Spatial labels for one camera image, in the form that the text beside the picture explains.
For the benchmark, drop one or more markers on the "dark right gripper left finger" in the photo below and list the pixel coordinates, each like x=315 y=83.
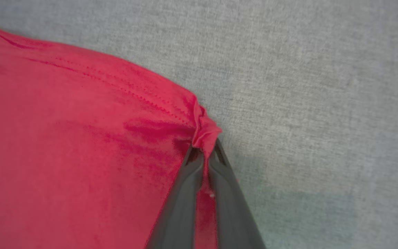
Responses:
x=181 y=207

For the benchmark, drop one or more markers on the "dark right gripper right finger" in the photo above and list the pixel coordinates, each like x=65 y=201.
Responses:
x=230 y=207

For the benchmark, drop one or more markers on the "red and white garment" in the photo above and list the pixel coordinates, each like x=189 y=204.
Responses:
x=81 y=155

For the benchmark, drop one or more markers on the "grey fabric sofa cushion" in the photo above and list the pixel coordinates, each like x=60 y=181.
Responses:
x=306 y=103

